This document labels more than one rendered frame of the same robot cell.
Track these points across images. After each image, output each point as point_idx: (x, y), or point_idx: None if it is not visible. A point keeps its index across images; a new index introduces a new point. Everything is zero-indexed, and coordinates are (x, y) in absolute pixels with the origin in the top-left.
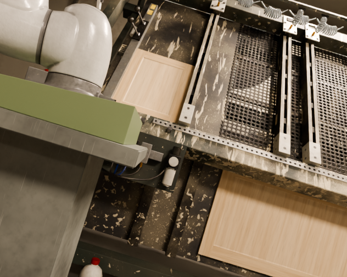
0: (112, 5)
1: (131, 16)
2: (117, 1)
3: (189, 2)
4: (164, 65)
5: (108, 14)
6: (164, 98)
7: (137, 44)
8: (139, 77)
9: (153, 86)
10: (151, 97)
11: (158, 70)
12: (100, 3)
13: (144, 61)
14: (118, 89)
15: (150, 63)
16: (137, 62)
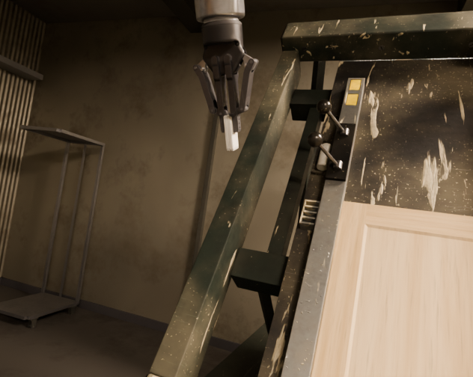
0: (267, 108)
1: (310, 115)
2: (275, 97)
3: (437, 48)
4: (432, 240)
5: (263, 132)
6: None
7: (343, 194)
8: (370, 298)
9: (422, 325)
10: (428, 372)
11: (419, 259)
12: (233, 135)
13: (370, 237)
14: (322, 355)
15: (390, 241)
16: (354, 247)
